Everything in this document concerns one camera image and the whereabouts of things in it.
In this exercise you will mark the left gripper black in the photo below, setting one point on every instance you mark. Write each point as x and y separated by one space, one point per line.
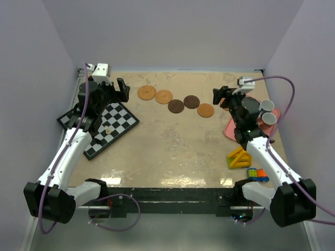
118 97

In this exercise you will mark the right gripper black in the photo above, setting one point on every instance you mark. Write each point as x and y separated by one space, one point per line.
218 94

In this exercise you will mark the light orange wooden coaster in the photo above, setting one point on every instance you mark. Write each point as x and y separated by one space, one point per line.
205 110

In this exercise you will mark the scalloped light cork coaster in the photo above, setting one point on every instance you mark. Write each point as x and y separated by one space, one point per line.
146 92

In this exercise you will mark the round light cork coaster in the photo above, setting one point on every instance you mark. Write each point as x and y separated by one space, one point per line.
163 96

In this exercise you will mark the dark brown wooden coaster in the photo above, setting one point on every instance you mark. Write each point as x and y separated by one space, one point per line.
175 106

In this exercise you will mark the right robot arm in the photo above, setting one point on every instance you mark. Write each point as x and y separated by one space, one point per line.
291 199

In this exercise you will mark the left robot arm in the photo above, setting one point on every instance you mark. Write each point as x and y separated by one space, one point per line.
50 197

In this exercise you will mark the grey white cup upper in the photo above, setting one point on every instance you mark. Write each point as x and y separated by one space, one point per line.
266 106

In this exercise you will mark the grey white cup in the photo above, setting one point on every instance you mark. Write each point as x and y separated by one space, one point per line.
266 106
269 119

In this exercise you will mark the grey white cup lower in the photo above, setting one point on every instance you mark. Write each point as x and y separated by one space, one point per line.
269 119

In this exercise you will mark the black white chessboard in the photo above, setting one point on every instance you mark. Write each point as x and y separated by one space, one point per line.
116 116

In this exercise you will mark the pink tray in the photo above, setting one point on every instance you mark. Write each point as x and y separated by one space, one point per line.
231 128

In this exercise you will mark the beige chess pawn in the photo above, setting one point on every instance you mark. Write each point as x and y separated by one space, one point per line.
107 130

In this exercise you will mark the yellow green wooden block toy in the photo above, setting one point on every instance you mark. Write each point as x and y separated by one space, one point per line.
239 158

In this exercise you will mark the orange blue toy car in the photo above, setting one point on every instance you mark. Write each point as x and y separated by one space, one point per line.
257 175

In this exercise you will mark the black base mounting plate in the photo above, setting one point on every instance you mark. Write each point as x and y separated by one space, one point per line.
216 201

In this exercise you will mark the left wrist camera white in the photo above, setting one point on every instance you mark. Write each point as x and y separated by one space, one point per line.
99 73

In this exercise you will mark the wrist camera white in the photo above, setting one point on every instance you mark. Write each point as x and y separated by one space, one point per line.
99 73
246 84

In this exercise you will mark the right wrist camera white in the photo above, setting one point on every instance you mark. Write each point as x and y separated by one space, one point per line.
246 84

